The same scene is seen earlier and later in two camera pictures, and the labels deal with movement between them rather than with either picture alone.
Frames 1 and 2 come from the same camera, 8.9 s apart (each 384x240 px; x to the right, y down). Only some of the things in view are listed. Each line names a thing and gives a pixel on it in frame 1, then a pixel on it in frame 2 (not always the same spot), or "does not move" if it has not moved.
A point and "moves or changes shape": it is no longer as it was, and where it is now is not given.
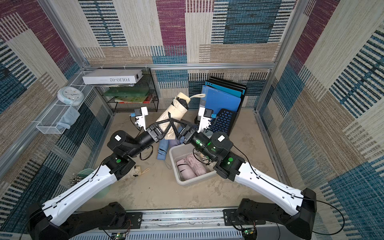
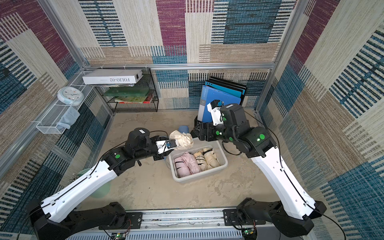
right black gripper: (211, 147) to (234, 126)
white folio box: (111, 76) does not move
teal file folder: (229, 90) does not move
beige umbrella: (137, 171) moves or changes shape
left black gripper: (154, 136) to (155, 138)
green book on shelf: (126, 91) does not move
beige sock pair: (209, 164) to (201, 161)
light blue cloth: (69, 118) does not move
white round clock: (70, 96) does not move
